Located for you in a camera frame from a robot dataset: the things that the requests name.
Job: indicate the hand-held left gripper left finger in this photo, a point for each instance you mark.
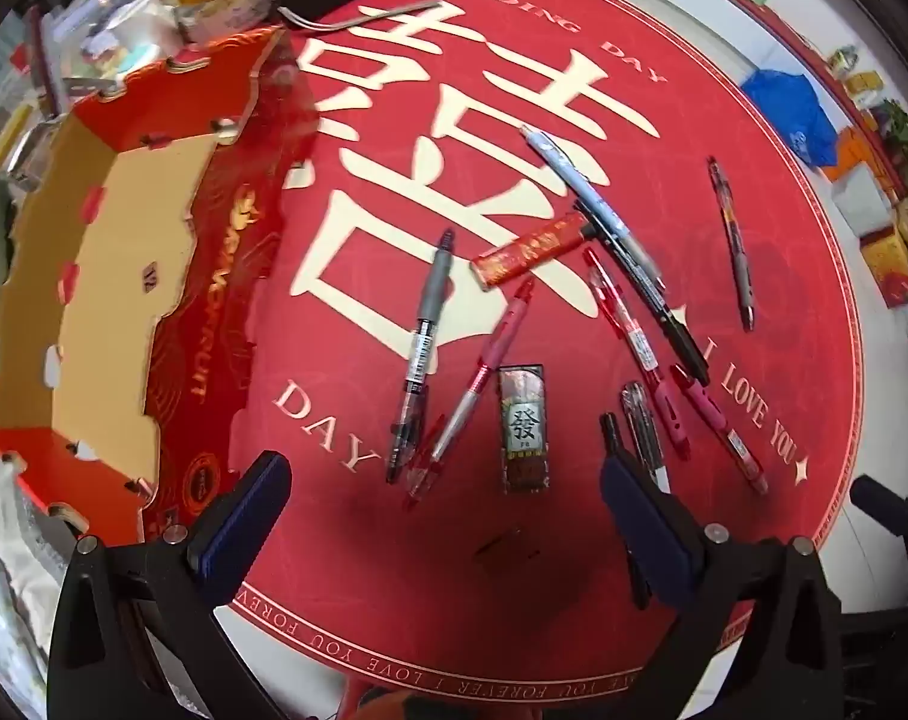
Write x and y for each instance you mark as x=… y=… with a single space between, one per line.
x=244 y=510

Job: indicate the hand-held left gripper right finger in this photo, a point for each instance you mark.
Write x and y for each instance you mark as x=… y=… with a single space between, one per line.
x=649 y=532

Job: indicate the black gel pen white label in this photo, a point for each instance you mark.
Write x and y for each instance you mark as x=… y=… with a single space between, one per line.
x=641 y=427

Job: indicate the black marker pen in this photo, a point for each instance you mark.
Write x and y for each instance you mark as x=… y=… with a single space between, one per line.
x=682 y=345
x=610 y=431

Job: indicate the red pen pink grip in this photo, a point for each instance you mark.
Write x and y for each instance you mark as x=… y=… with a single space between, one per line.
x=671 y=416

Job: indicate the pink grip labelled pen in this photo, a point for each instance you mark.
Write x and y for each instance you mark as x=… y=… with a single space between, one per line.
x=697 y=394

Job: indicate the mahjong pattern packet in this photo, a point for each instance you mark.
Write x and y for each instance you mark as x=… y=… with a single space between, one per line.
x=523 y=427

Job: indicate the red clear gel pen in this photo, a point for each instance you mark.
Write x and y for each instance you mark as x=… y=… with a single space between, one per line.
x=491 y=356

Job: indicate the grey grip gel pen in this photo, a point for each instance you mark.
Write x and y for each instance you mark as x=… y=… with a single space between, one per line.
x=430 y=300

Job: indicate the red cardboard box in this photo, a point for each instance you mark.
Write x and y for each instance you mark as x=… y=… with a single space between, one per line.
x=123 y=240

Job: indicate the red rectangular box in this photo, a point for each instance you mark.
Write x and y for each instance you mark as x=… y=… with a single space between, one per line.
x=529 y=253

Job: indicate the dark red patterned pen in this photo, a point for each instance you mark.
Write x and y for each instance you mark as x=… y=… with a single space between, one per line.
x=731 y=240

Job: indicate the light blue pen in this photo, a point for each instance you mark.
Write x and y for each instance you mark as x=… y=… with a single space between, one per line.
x=566 y=172

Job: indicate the red round printed table mat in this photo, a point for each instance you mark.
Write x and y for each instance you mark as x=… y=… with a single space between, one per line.
x=424 y=577

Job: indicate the white cardboard box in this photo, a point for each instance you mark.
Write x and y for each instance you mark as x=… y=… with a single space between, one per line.
x=862 y=195

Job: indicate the orange cardboard box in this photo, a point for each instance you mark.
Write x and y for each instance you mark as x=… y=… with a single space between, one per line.
x=859 y=150

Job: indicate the blue plastic bag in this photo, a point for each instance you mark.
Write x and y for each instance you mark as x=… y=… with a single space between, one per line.
x=791 y=112

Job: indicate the green leafy plant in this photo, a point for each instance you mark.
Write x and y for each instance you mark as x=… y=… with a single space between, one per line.
x=907 y=127

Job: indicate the white container teal lid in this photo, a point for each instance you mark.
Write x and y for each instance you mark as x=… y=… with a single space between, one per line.
x=127 y=41

